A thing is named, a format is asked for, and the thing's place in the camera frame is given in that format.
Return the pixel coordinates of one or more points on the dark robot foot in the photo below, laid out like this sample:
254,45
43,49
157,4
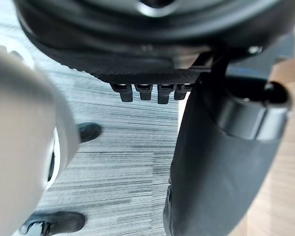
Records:
88,131
52,223

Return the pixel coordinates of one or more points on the silver robot leg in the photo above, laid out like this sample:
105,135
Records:
19,127

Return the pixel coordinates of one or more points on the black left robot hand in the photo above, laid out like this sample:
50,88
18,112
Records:
206,152

